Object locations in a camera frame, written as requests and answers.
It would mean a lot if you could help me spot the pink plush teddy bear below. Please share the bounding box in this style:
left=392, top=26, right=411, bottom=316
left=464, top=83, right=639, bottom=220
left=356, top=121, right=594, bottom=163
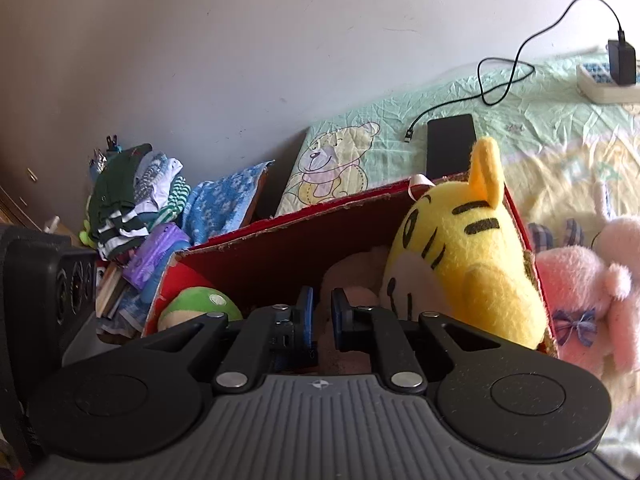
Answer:
left=314, top=246, right=388, bottom=376

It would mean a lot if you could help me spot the green avocado plush toy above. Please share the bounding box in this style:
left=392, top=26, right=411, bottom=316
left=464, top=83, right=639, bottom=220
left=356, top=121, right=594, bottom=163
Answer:
left=157, top=286, right=243, bottom=332

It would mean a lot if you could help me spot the yellow tiger plush toy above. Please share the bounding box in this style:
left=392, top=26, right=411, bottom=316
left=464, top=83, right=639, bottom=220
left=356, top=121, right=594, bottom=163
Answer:
left=378, top=136, right=548, bottom=349

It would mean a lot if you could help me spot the white plush rabbit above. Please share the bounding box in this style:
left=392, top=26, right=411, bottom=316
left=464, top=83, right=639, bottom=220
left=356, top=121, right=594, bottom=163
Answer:
left=528, top=219, right=614, bottom=377
left=592, top=216, right=639, bottom=372

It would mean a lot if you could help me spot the red cardboard box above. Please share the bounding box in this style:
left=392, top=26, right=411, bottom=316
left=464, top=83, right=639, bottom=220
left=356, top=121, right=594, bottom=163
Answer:
left=144, top=181, right=553, bottom=359

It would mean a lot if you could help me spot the purple tissue pack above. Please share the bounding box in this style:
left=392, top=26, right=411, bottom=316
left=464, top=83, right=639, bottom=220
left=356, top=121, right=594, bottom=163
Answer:
left=122, top=222, right=190, bottom=290

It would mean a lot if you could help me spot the pile of folded clothes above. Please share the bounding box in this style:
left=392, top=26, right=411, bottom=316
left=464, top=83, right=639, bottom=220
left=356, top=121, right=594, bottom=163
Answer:
left=79, top=136, right=191, bottom=263

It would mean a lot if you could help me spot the blue patterned towel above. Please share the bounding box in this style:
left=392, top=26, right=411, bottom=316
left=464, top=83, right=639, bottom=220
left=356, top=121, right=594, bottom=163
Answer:
left=181, top=160, right=273, bottom=245

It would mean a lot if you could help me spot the black smartphone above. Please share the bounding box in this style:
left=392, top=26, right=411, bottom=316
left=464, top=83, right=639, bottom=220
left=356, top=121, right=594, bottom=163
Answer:
left=426, top=114, right=476, bottom=181

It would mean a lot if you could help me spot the white power strip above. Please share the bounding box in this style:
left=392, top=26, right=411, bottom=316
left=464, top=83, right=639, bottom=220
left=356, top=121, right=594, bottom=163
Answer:
left=576, top=62, right=639, bottom=104

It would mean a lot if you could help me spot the black charger adapter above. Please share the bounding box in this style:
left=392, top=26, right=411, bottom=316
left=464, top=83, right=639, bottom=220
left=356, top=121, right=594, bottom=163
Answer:
left=608, top=29, right=637, bottom=87

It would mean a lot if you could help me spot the black charging cable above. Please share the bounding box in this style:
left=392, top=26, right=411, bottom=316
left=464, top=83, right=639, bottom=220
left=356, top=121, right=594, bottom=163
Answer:
left=403, top=0, right=626, bottom=144

